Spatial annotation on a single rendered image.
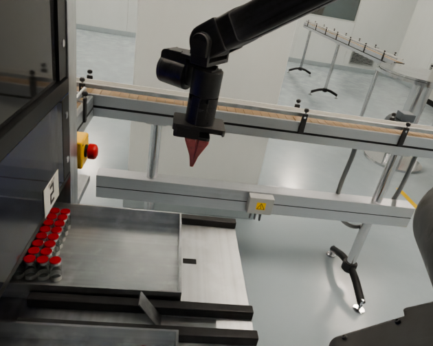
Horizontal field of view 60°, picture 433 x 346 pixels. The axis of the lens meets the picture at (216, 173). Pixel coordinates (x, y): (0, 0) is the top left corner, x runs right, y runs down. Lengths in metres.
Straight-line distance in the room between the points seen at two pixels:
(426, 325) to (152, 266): 0.66
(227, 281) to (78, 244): 0.33
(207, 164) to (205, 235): 1.50
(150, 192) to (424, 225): 1.66
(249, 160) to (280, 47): 0.71
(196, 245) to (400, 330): 0.70
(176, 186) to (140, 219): 0.87
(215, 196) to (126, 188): 0.42
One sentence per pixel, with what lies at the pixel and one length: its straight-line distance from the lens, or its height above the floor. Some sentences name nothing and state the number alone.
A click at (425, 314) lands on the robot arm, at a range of 0.24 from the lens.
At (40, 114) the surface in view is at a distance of 0.68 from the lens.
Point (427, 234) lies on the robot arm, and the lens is 0.20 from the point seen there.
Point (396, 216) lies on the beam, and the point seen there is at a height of 0.49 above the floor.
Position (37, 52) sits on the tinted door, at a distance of 0.69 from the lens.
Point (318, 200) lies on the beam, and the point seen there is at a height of 0.54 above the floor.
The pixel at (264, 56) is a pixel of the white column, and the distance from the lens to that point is 2.22.
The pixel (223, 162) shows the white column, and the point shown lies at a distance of 2.41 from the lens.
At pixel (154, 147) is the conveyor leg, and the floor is 0.71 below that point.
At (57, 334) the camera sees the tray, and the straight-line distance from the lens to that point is 0.70.
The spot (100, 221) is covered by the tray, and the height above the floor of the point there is 0.88.
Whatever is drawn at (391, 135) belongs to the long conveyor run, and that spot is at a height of 0.93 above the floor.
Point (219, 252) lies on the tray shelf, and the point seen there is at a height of 0.88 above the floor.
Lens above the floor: 1.43
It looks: 27 degrees down
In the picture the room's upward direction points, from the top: 10 degrees clockwise
